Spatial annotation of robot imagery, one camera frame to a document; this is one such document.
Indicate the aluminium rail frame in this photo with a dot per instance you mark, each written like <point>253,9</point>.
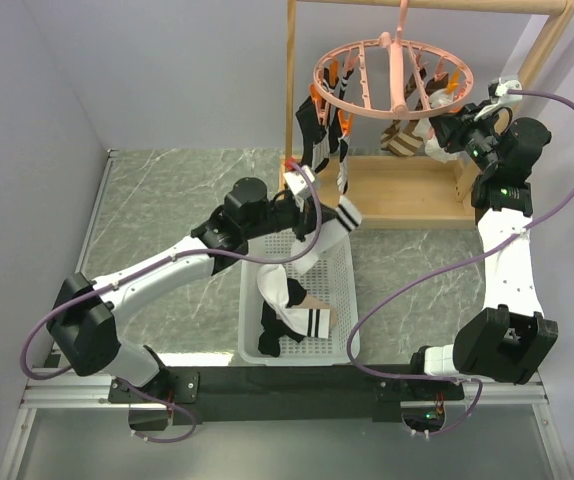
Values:
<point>146,412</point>

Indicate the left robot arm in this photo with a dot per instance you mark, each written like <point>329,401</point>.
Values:
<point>88,311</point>

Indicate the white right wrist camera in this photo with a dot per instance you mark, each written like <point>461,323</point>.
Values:
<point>505,92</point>

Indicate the hanging black white striped sock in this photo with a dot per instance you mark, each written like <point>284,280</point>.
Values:
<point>339,128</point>

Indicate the pink round clip hanger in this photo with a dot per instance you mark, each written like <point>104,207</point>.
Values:
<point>408,98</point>

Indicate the beige sock in basket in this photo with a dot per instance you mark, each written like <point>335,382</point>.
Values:
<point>313,302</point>

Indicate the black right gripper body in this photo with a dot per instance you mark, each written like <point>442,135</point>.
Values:
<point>478,138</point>

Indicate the white sock with black stripes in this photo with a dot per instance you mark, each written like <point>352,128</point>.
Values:
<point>348,218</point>

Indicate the wooden hanger rack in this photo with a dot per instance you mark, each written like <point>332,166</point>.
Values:
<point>418,192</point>

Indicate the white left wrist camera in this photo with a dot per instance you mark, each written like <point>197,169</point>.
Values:
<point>301,180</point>

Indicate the hanging brown striped sock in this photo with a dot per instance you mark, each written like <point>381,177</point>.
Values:
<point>403,142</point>

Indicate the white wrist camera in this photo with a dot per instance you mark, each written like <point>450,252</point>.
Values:
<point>301,180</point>
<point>505,92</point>

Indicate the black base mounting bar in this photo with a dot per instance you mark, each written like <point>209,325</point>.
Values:
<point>263,393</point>

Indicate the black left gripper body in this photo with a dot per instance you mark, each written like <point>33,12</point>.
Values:
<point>282,215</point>

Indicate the black sock in basket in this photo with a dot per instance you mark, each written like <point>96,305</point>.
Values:
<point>274,328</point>

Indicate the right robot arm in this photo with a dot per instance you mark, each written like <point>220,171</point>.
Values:
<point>510,337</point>

